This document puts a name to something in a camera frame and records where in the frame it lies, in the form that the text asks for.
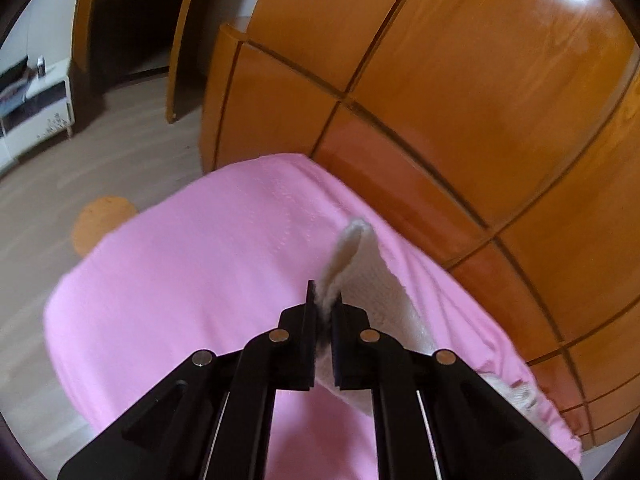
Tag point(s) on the white fluffy towel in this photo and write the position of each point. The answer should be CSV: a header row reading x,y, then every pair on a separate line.
x,y
372,275

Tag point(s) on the dark flat item on cabinet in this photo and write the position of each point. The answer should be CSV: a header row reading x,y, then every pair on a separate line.
x,y
14,82

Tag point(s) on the wooden wardrobe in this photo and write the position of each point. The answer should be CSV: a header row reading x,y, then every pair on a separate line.
x,y
450,85

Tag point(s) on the round orange floor mat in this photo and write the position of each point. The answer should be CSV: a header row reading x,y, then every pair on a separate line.
x,y
100,222

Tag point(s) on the pink bed sheet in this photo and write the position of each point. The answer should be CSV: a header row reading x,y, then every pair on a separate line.
x,y
200,260

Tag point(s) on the small can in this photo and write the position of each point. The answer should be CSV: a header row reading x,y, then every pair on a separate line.
x,y
41,67

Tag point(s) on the wooden door frame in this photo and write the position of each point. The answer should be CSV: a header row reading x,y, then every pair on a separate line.
x,y
82,15

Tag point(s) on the white low cabinet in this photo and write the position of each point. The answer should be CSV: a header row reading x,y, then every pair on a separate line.
x,y
47,105

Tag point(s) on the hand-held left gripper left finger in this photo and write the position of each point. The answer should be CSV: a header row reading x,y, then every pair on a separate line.
x,y
311,310

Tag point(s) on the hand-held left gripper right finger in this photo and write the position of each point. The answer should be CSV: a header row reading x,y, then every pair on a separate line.
x,y
336,340

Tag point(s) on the wooden door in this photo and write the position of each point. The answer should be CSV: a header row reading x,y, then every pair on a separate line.
x,y
187,35

